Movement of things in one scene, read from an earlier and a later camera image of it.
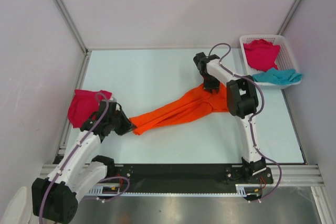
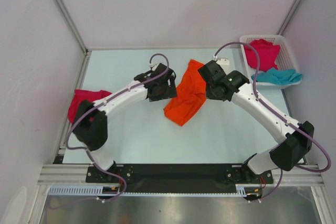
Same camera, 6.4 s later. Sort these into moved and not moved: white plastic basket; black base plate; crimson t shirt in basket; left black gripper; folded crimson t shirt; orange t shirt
Moved: left black gripper; orange t shirt
Not moved: black base plate; folded crimson t shirt; crimson t shirt in basket; white plastic basket
